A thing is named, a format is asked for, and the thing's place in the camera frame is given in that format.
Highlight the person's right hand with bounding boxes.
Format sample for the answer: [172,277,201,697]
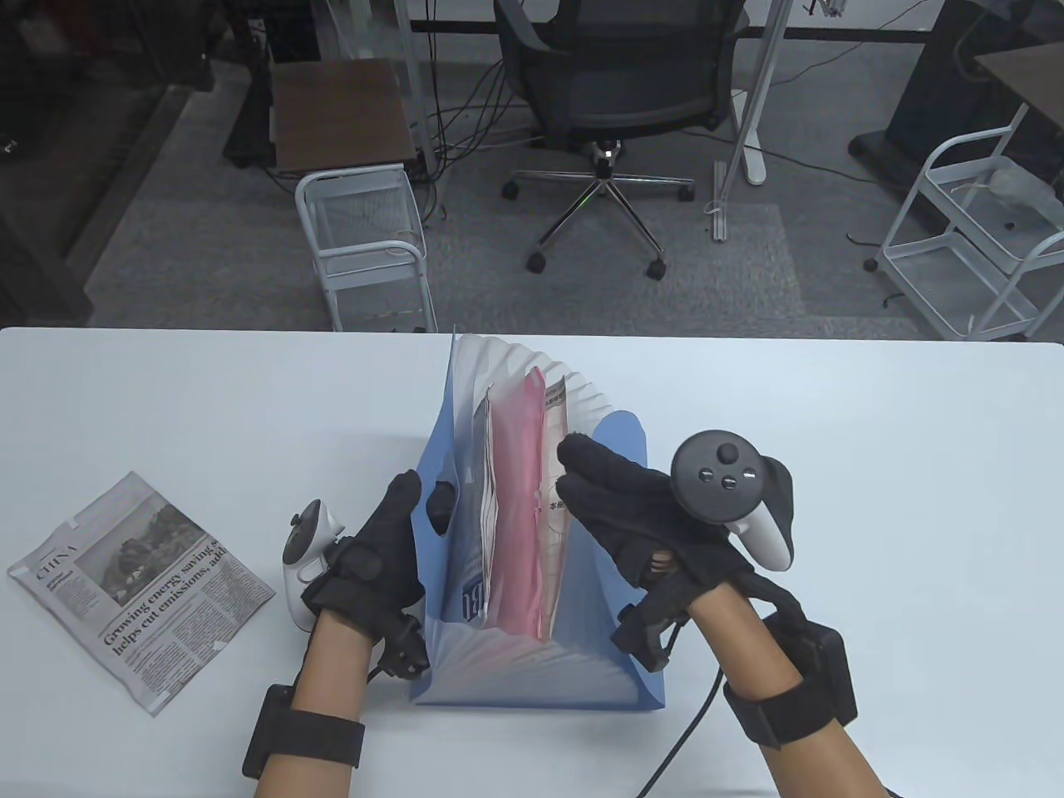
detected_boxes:
[555,432,757,633]

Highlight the person's left hand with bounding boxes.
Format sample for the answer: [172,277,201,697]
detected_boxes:
[299,470,460,645]

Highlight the blue accordion folder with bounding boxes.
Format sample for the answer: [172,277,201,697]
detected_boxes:
[409,332,668,713]

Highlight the white printed sheet material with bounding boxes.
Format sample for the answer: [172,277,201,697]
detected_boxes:
[540,376,574,628]

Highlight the colour newspaper material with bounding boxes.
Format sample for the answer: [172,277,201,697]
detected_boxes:
[461,391,500,628]

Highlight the pink paper material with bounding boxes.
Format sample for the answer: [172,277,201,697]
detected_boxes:
[486,366,554,641]

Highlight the black-and-white newspaper material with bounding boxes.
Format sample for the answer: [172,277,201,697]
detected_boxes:
[7,471,277,717]

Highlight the person's left forearm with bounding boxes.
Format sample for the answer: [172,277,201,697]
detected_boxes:
[254,611,375,798]

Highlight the person's right forearm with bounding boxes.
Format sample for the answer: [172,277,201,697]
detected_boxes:
[686,574,894,798]

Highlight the left black-and-white hand controller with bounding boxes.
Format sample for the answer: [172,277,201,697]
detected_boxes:
[283,499,346,637]

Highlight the black-and-white hand controller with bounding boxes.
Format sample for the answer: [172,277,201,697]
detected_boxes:
[671,430,795,572]
[283,499,346,637]

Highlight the right black-and-white hand controller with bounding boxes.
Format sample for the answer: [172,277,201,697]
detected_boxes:
[671,430,795,572]

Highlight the black office chair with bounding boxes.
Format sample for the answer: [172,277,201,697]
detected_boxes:
[494,0,749,280]

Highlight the white desk leg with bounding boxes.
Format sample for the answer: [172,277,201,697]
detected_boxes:
[389,0,443,177]
[707,0,796,242]

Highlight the brown wooden side table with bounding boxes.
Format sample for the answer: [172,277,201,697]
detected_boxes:
[270,58,418,175]

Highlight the black rolling stand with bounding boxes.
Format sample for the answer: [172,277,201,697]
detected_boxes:
[223,0,321,171]

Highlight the clear plastic bag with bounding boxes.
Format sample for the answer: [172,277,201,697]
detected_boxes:
[985,158,1057,209]

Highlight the black desk base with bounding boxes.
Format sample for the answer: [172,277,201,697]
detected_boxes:
[848,0,1023,196]

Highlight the dark wooden desk top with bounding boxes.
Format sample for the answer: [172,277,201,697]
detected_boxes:
[974,42,1064,134]

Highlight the left black wrist camera strap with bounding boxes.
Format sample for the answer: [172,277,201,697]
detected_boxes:
[243,683,367,781]

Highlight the black wrist camera strap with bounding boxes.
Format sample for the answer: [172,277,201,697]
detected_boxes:
[243,683,367,781]
[723,611,859,749]

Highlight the right black wrist camera strap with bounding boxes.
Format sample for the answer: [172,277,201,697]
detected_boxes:
[723,611,859,749]

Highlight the small white wire cart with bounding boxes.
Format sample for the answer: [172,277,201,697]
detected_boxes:
[295,164,439,333]

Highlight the large white wire cart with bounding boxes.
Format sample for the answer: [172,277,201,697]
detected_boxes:
[864,104,1064,342]

